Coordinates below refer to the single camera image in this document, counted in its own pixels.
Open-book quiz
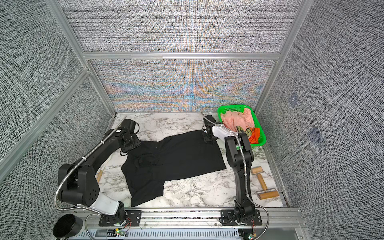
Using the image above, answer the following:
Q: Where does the black t-shirt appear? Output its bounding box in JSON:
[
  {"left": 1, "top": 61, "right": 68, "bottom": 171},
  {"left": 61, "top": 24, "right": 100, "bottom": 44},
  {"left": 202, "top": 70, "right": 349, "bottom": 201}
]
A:
[{"left": 121, "top": 130, "right": 226, "bottom": 207}]

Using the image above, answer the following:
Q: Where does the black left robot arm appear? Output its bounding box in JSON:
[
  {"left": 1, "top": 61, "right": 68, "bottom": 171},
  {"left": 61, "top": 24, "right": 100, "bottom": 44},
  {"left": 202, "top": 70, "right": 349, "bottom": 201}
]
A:
[{"left": 54, "top": 119, "right": 141, "bottom": 226}]

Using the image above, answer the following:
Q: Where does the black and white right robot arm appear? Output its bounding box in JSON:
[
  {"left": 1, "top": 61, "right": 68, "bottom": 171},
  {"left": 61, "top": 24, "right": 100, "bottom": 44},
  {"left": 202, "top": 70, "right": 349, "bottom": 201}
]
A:
[{"left": 203, "top": 115, "right": 256, "bottom": 225}]

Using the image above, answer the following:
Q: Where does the pink t-shirt in basket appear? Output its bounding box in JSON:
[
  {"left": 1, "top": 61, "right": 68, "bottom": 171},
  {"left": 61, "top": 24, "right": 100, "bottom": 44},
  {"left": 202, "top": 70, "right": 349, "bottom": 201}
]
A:
[{"left": 221, "top": 109, "right": 255, "bottom": 133}]

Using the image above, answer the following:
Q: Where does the green plastic basket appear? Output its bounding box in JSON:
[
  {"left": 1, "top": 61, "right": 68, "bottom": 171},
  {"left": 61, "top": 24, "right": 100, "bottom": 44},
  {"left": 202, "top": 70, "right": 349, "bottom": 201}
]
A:
[{"left": 217, "top": 105, "right": 267, "bottom": 147}]

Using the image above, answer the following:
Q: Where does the orange graphic t-shirt in basket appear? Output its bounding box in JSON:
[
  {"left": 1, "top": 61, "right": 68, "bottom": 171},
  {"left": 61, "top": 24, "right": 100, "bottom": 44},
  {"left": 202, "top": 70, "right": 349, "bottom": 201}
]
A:
[{"left": 237, "top": 126, "right": 261, "bottom": 144}]

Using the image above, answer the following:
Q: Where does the wooden roller near right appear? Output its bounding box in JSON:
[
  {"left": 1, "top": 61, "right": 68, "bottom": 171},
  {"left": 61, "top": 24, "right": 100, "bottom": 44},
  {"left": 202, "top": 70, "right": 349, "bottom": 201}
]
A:
[{"left": 251, "top": 167, "right": 268, "bottom": 191}]

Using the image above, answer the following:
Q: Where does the wooden roller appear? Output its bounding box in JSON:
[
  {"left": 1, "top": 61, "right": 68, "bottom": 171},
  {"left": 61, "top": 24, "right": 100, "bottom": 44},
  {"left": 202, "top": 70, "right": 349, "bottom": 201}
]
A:
[
  {"left": 251, "top": 167, "right": 268, "bottom": 191},
  {"left": 258, "top": 190, "right": 280, "bottom": 200}
]

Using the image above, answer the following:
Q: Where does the wooden roller far right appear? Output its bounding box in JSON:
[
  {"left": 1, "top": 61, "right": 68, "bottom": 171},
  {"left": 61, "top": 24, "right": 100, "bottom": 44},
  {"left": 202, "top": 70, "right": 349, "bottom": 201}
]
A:
[{"left": 258, "top": 190, "right": 280, "bottom": 200}]

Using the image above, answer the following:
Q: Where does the black cup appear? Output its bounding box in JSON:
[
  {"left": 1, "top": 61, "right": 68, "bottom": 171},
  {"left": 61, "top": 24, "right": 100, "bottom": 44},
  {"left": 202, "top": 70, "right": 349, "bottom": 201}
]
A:
[{"left": 53, "top": 214, "right": 83, "bottom": 238}]

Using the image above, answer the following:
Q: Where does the white spatula wooden handle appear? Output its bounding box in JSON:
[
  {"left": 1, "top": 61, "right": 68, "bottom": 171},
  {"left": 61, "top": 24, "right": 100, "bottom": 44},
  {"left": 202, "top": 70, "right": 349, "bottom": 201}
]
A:
[{"left": 96, "top": 170, "right": 104, "bottom": 183}]

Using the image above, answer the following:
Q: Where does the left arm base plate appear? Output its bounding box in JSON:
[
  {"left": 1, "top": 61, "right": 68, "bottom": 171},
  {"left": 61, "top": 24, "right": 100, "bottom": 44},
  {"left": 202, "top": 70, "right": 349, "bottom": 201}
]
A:
[{"left": 99, "top": 210, "right": 142, "bottom": 227}]

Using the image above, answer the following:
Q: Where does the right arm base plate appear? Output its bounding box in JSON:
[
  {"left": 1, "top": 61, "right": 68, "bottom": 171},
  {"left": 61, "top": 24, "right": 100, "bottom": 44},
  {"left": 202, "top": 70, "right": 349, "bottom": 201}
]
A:
[{"left": 219, "top": 209, "right": 263, "bottom": 226}]

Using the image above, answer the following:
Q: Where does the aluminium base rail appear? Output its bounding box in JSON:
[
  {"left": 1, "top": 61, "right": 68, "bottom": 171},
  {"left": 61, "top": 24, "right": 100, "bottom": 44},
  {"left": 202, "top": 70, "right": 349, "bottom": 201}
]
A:
[{"left": 71, "top": 207, "right": 311, "bottom": 240}]

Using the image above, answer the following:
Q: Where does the aluminium frame of enclosure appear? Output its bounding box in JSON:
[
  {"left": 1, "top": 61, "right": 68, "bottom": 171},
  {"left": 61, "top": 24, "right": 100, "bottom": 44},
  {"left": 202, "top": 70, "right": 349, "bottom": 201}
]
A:
[{"left": 0, "top": 0, "right": 316, "bottom": 208}]

